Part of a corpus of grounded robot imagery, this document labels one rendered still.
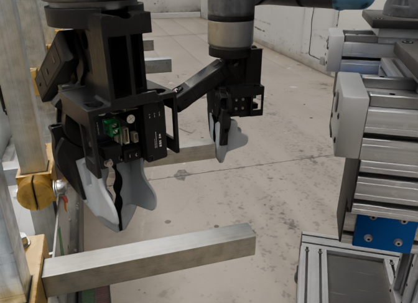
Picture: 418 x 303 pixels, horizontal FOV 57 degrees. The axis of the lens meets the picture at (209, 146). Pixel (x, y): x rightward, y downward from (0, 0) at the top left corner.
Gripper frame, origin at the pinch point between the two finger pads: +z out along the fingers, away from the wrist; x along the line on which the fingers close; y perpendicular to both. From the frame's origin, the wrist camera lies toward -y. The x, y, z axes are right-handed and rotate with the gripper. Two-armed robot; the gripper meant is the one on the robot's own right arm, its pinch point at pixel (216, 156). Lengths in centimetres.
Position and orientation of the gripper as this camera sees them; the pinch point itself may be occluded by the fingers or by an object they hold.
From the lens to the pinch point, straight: 72.1
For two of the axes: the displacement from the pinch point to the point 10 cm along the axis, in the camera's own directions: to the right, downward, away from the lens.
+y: 9.6, -1.2, 2.6
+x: -2.8, -4.1, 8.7
